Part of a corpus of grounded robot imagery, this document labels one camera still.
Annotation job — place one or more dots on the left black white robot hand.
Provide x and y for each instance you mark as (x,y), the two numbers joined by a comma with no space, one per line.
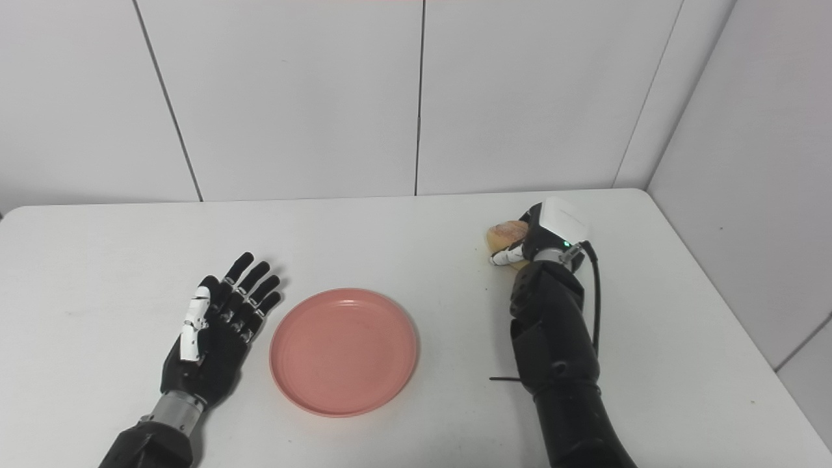
(211,364)

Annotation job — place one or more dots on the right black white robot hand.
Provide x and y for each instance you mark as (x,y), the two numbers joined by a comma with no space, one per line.
(556,227)

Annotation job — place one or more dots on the golden brown bread roll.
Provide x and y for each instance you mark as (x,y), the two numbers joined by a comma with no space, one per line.
(504,234)

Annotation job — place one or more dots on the pink round plate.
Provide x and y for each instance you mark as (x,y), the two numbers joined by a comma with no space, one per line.
(343,351)

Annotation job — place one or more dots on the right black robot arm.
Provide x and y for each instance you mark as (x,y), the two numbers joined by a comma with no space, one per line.
(559,364)

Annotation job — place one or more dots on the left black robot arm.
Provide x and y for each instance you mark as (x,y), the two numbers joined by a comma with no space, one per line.
(146,445)

